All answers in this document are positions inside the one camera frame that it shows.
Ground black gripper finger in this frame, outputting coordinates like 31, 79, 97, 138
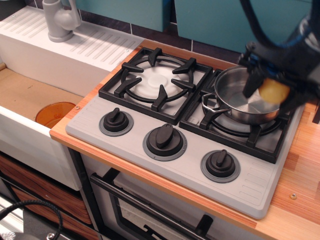
279, 86, 315, 112
242, 68, 265, 98

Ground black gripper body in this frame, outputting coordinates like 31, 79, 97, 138
238, 27, 320, 98

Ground yellow potato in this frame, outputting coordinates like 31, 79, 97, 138
258, 78, 290, 104

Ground stainless steel pot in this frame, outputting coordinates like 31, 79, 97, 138
201, 66, 280, 125

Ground grey toy stove top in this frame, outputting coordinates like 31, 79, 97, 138
65, 60, 304, 219

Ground black right stove knob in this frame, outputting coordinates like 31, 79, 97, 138
200, 149, 241, 184

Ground black stove knob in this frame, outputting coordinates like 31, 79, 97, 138
200, 149, 241, 184
142, 123, 188, 162
99, 107, 134, 137

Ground black middle stove knob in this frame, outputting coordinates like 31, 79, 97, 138
142, 123, 188, 162

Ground black left stove knob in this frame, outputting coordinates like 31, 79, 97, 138
99, 107, 134, 137

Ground black right burner grate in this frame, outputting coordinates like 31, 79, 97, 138
179, 69, 297, 164

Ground black burner grate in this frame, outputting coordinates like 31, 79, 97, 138
98, 47, 214, 125
179, 69, 297, 164

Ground black left burner grate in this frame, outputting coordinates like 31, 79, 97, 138
98, 47, 214, 125

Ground grey toy faucet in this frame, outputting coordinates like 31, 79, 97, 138
42, 0, 82, 43

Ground orange plastic sink drain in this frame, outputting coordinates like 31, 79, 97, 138
35, 101, 76, 129

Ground white toy sink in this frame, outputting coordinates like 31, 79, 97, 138
0, 6, 143, 191

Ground wooden drawer fronts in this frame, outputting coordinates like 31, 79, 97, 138
0, 152, 99, 240

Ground oven door with handle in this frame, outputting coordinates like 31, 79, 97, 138
83, 154, 263, 240

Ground black braided cable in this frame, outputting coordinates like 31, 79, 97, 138
0, 199, 62, 240

